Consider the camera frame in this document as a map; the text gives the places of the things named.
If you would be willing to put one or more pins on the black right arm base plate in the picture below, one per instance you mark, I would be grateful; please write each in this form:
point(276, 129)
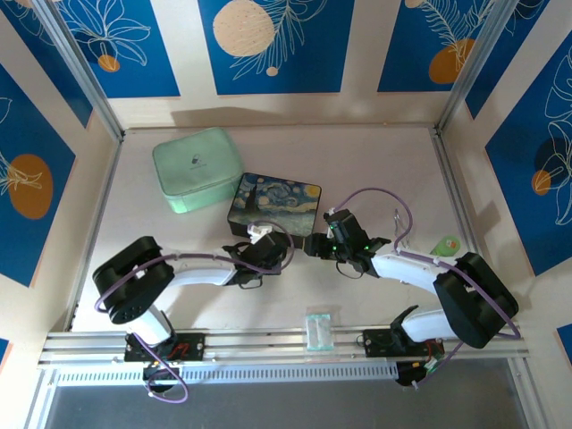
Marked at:
point(380, 342)

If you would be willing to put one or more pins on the blue floral wall poster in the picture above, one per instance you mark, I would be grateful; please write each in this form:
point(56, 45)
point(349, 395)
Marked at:
point(518, 179)
point(134, 44)
point(27, 232)
point(286, 67)
point(411, 44)

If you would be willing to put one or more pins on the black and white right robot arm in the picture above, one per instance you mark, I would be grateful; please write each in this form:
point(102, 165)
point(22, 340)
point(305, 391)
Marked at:
point(473, 304)

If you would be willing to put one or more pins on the starry night tin box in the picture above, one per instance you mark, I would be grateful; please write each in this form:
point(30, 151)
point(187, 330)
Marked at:
point(277, 201)

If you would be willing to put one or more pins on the aluminium front rail frame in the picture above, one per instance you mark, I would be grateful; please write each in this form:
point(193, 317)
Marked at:
point(277, 346)

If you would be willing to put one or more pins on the green tube with orange label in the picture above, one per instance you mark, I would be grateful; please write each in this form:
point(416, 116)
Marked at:
point(447, 246)

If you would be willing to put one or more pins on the clear plastic hook piece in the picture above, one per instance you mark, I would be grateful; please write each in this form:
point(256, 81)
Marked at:
point(397, 223)

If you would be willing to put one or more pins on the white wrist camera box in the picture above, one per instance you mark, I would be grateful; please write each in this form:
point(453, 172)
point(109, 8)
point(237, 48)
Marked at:
point(259, 232)
point(331, 211)

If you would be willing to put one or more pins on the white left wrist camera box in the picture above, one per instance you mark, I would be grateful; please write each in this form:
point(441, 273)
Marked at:
point(259, 232)

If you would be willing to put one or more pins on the mint green zip case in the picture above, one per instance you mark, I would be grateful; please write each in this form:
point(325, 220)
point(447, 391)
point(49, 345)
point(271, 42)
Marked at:
point(192, 165)

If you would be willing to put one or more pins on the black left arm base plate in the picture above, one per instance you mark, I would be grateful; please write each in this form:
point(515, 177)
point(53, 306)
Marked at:
point(192, 346)

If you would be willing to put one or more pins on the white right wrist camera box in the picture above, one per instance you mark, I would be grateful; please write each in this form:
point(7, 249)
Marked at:
point(331, 211)

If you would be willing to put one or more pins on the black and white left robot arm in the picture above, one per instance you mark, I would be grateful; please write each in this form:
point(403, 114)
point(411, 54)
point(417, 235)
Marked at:
point(134, 277)

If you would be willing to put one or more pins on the aluminium corner post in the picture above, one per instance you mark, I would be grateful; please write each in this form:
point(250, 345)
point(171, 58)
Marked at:
point(469, 67)
point(85, 76)

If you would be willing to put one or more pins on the clear plastic bag with strips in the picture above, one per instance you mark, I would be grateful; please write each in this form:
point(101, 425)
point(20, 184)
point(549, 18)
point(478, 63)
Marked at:
point(318, 330)

